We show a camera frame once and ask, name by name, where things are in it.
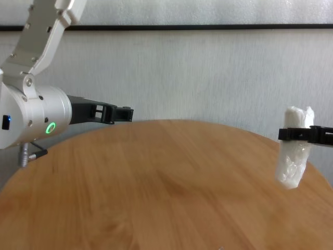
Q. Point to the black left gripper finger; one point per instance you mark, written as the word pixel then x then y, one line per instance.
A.
pixel 117 114

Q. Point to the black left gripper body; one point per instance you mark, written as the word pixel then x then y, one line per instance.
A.
pixel 79 110

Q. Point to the black horizontal wall strip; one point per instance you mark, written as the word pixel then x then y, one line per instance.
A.
pixel 182 27

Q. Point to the white plastic-wrapped sandbag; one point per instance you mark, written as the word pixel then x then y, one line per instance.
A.
pixel 291 166

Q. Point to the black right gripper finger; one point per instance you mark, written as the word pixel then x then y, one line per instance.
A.
pixel 299 135

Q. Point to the silver left camera mount bracket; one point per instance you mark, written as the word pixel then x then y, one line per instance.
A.
pixel 33 49

